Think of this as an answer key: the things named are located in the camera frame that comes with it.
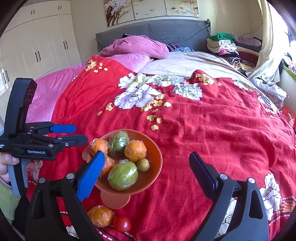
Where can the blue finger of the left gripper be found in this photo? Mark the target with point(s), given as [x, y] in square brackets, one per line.
[57, 128]

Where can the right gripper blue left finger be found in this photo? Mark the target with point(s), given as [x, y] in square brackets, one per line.
[90, 173]

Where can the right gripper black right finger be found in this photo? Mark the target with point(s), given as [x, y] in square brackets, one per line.
[205, 174]

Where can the orange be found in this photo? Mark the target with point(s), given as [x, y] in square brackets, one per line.
[98, 144]
[101, 216]
[135, 150]
[108, 165]

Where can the brown longan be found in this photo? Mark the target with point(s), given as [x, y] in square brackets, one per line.
[143, 165]

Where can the red tomato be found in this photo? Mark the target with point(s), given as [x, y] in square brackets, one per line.
[122, 223]

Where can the green sleeve left forearm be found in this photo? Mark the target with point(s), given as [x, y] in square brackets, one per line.
[8, 202]

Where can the person's left hand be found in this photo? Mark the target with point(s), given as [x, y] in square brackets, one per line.
[6, 160]

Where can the wrapped green fruit front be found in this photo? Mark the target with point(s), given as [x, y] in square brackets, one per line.
[123, 175]

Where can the wrapped green fruit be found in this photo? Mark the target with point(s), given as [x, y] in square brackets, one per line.
[123, 175]
[117, 143]

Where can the salmon pink fruit bowl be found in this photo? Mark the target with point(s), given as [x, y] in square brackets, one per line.
[114, 199]

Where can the pink quilt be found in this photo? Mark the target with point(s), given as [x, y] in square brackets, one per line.
[51, 86]

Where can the wrapped green fruit back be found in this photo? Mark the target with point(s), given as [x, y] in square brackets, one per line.
[117, 143]

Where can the red floral blanket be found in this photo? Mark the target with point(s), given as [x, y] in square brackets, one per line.
[222, 119]

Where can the white wardrobe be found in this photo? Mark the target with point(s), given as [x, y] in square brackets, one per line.
[39, 39]

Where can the crumpled patterned cloth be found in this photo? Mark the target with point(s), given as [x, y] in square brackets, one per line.
[271, 90]

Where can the pink pillow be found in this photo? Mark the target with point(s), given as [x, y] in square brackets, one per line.
[136, 45]

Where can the beige bed sheet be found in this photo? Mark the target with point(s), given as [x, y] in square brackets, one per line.
[185, 63]

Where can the pile of folded clothes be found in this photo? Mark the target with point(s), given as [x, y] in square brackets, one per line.
[239, 51]

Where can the grey quilted headboard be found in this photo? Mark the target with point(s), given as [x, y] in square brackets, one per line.
[181, 32]

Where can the cream curtain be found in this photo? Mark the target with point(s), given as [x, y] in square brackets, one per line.
[274, 44]

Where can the tree painting on wall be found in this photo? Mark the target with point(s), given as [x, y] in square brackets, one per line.
[122, 11]

